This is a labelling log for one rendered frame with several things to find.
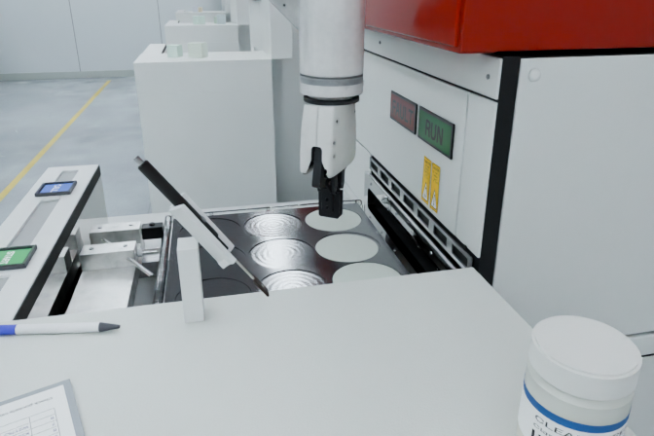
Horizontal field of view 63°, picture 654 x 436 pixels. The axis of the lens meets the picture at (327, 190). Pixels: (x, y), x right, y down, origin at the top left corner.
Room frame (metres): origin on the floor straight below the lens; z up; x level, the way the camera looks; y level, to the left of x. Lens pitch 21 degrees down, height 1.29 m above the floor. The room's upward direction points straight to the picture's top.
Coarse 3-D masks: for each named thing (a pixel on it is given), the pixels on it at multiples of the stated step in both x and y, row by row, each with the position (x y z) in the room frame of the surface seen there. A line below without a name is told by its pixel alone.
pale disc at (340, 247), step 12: (324, 240) 0.79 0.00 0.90; (336, 240) 0.79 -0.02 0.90; (348, 240) 0.79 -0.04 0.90; (360, 240) 0.79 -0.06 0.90; (372, 240) 0.79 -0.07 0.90; (324, 252) 0.75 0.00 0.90; (336, 252) 0.75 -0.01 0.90; (348, 252) 0.75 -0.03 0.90; (360, 252) 0.75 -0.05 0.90; (372, 252) 0.75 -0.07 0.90
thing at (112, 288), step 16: (96, 272) 0.72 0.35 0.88; (112, 272) 0.72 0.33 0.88; (128, 272) 0.72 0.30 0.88; (80, 288) 0.68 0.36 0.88; (96, 288) 0.68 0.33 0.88; (112, 288) 0.68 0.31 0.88; (128, 288) 0.68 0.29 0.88; (80, 304) 0.64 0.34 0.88; (96, 304) 0.64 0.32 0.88; (112, 304) 0.64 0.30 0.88; (128, 304) 0.65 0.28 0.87
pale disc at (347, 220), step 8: (312, 216) 0.89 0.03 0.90; (320, 216) 0.89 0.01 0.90; (344, 216) 0.89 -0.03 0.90; (352, 216) 0.89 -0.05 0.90; (312, 224) 0.86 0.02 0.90; (320, 224) 0.86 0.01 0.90; (328, 224) 0.86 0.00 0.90; (336, 224) 0.86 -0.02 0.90; (344, 224) 0.86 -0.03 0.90; (352, 224) 0.86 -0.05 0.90
